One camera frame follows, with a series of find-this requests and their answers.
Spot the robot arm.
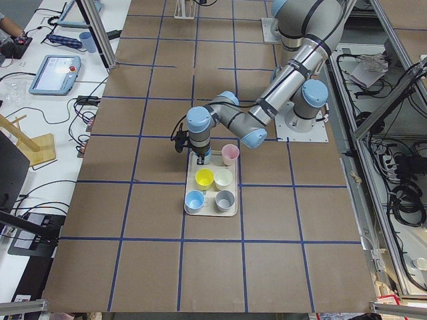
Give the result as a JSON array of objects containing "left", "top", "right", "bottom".
[{"left": 174, "top": 1, "right": 355, "bottom": 165}]

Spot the pink cup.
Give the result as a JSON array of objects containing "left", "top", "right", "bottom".
[{"left": 221, "top": 144, "right": 240, "bottom": 166}]

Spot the grey cup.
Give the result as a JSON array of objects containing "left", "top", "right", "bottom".
[{"left": 215, "top": 190, "right": 236, "bottom": 212}]

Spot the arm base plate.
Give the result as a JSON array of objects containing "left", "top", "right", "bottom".
[
  {"left": 261, "top": 17, "right": 282, "bottom": 44},
  {"left": 274, "top": 101, "right": 329, "bottom": 143}
]

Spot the white wire cup rack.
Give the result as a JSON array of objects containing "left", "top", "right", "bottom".
[{"left": 174, "top": 0, "right": 196, "bottom": 20}]

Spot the cream plastic tray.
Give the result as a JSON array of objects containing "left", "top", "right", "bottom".
[{"left": 185, "top": 151, "right": 239, "bottom": 217}]

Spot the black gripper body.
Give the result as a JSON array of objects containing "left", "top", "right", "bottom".
[{"left": 193, "top": 146, "right": 211, "bottom": 167}]

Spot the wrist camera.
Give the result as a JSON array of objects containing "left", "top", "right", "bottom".
[{"left": 171, "top": 129, "right": 189, "bottom": 153}]

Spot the wooden stand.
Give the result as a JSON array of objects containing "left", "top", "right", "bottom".
[{"left": 1, "top": 115, "right": 57, "bottom": 166}]

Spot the blue cup on desk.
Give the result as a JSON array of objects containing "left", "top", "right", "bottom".
[{"left": 79, "top": 31, "right": 97, "bottom": 53}]

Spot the teach pendant tablet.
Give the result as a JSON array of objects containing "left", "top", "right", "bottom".
[
  {"left": 29, "top": 55, "right": 81, "bottom": 96},
  {"left": 57, "top": 1, "right": 88, "bottom": 29}
]

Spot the yellow cup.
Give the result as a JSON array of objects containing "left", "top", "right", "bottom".
[{"left": 195, "top": 169, "right": 214, "bottom": 191}]

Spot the light blue cup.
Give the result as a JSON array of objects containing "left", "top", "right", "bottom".
[
  {"left": 195, "top": 150, "right": 213, "bottom": 166},
  {"left": 184, "top": 190, "right": 205, "bottom": 214}
]

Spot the cream white cup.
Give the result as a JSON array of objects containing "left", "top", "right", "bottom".
[{"left": 213, "top": 169, "right": 233, "bottom": 190}]

